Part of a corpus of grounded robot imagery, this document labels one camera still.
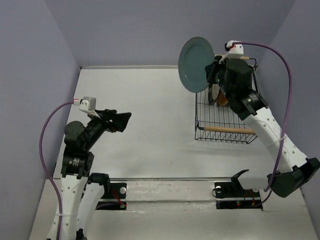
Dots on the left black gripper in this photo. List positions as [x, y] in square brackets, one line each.
[120, 120]

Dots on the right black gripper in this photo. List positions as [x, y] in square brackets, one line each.
[211, 69]

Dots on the teal ceramic plate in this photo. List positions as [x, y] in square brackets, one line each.
[196, 54]

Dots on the woven bamboo plate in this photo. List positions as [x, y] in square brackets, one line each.
[221, 99]

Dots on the black wire dish rack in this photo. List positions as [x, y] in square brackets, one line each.
[226, 123]

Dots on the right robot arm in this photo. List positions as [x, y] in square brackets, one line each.
[292, 167]

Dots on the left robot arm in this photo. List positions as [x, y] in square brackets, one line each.
[81, 189]

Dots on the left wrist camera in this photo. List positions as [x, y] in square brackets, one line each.
[86, 105]

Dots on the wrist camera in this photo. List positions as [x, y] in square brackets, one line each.
[234, 50]
[86, 105]

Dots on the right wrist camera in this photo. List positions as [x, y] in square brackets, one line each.
[234, 50]

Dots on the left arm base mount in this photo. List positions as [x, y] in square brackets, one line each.
[115, 199]

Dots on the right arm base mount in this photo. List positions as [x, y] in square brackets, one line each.
[228, 196]

